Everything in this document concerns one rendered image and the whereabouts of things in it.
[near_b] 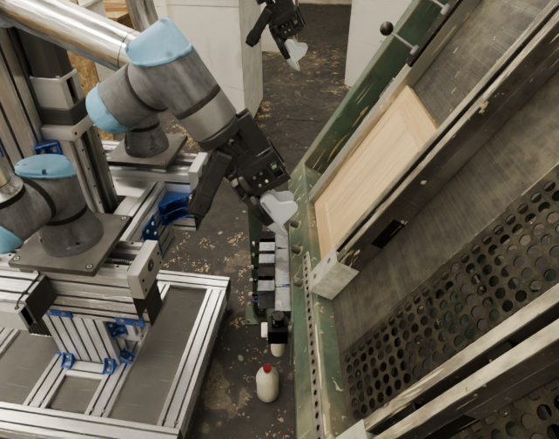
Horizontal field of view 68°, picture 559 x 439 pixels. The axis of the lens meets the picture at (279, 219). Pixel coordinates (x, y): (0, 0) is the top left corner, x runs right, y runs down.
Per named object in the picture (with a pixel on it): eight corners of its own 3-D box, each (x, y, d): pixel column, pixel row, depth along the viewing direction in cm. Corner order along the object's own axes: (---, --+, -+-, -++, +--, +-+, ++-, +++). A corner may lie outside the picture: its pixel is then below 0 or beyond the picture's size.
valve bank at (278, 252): (253, 260, 169) (251, 213, 155) (288, 260, 169) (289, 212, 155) (246, 371, 130) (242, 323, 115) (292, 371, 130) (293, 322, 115)
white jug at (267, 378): (257, 382, 189) (255, 356, 176) (279, 381, 189) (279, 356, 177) (256, 403, 181) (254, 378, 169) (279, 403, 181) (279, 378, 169)
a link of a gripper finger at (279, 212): (313, 229, 67) (283, 186, 63) (282, 247, 68) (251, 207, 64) (309, 219, 70) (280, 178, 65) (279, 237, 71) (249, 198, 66)
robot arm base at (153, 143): (117, 155, 142) (110, 129, 136) (135, 135, 154) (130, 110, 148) (159, 158, 141) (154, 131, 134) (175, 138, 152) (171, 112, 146)
